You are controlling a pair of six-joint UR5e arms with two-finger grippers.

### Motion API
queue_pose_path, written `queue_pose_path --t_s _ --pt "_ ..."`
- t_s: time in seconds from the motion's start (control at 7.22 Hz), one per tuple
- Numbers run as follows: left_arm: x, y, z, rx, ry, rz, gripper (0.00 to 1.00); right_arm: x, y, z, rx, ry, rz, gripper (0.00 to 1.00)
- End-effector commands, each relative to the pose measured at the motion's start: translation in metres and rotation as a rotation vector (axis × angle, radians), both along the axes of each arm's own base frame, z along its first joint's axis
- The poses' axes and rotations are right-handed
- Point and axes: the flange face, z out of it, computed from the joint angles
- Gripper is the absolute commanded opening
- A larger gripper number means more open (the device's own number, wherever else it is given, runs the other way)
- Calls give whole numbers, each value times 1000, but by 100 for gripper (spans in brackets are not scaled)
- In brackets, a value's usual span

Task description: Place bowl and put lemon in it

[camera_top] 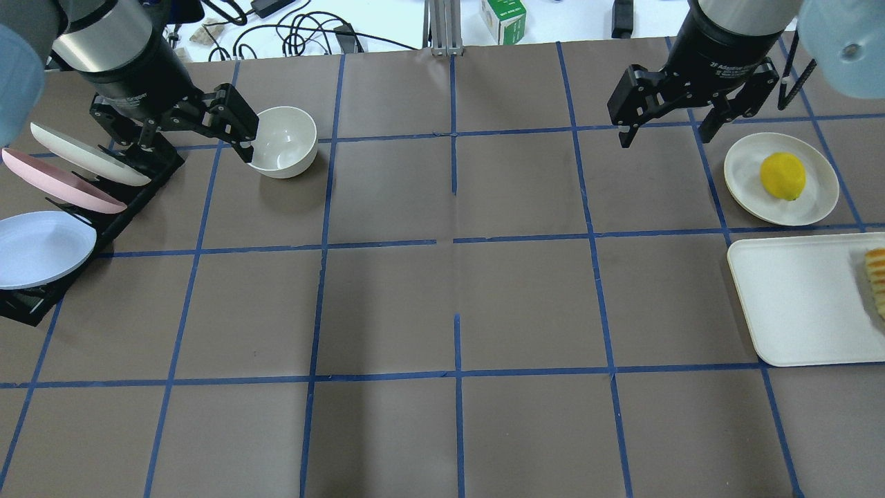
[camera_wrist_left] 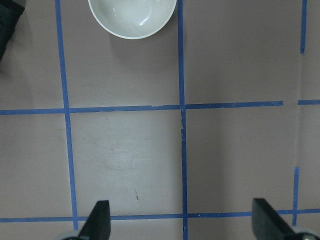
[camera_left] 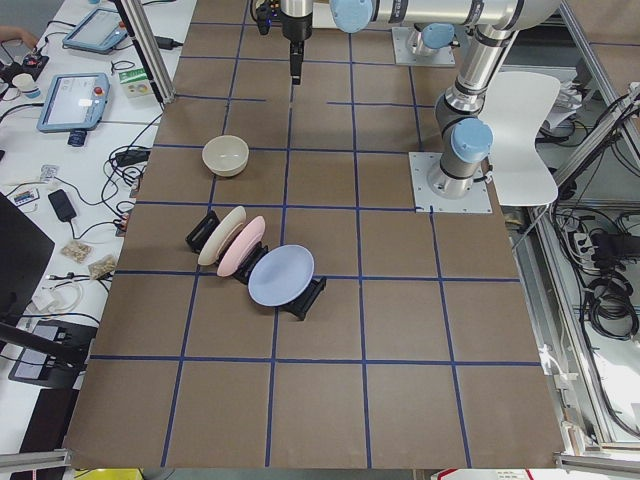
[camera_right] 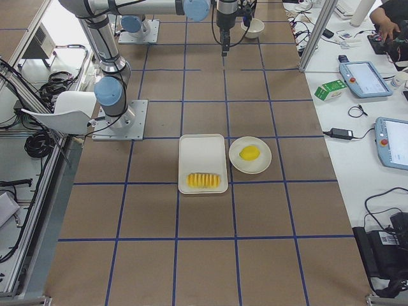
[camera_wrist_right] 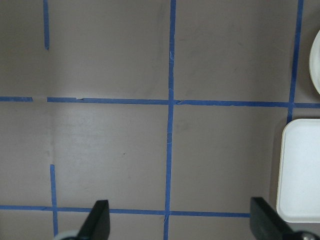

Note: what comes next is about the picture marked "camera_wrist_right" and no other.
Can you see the white rectangular tray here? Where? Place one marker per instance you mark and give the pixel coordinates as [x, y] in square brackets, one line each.
[298, 192]

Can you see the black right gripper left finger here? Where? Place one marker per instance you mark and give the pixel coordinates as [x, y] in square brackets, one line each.
[97, 224]

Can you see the cream round bowl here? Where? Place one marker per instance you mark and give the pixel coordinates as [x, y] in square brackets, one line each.
[314, 62]

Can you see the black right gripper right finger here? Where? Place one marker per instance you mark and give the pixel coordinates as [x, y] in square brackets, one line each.
[266, 224]

